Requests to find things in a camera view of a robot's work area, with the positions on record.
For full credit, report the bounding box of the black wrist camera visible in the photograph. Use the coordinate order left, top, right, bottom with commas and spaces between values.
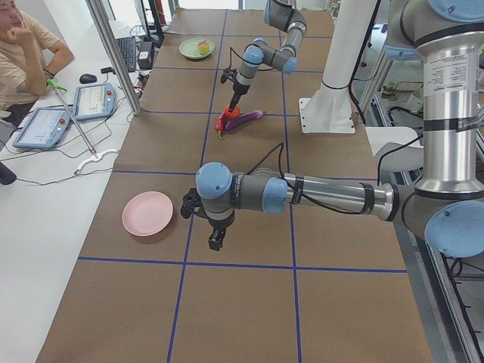
180, 188, 203, 219
220, 67, 237, 84

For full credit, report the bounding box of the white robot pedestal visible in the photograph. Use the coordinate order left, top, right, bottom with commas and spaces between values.
299, 0, 380, 134

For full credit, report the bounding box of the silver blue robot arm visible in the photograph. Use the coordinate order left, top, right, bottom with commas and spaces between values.
194, 1, 483, 257
221, 1, 307, 115

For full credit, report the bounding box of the pink plate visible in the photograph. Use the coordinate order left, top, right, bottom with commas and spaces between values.
122, 191, 173, 237

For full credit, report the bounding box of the far teach pendant tablet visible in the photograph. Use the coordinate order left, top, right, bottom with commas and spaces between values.
73, 83, 116, 120

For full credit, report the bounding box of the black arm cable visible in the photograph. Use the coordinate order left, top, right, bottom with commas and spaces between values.
245, 141, 375, 215

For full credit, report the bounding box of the black keyboard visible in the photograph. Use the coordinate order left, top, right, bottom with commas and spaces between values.
116, 36, 137, 73

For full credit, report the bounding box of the purple eggplant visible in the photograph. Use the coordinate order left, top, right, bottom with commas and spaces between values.
223, 110, 265, 132

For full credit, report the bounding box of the yellow red peach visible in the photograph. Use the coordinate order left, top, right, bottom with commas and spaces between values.
197, 39, 210, 55

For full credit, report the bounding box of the green plate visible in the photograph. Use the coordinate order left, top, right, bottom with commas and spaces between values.
178, 38, 215, 60

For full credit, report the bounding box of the white chair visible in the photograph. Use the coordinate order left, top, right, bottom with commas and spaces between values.
365, 126, 418, 156

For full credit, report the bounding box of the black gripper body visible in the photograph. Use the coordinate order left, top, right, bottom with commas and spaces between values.
231, 77, 251, 103
205, 208, 235, 240

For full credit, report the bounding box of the seated person beige shirt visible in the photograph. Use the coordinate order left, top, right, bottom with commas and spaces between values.
1, 1, 74, 127

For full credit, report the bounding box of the near teach pendant tablet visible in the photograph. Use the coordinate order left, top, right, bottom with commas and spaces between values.
13, 107, 70, 149

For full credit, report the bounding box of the black computer mouse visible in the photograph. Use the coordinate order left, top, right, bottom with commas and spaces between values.
79, 73, 98, 84

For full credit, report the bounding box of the red chili pepper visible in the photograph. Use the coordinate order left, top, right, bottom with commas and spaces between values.
215, 113, 227, 140

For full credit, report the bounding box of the reacher grabber stick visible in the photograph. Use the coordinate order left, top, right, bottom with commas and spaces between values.
47, 79, 119, 175

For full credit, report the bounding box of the red orange peach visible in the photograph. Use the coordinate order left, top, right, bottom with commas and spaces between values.
223, 106, 240, 119

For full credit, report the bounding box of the aluminium frame post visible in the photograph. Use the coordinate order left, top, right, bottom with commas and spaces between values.
85, 0, 141, 116

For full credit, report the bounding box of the teach pendant tablet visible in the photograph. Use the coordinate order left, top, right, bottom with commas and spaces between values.
73, 83, 116, 120
13, 107, 70, 149

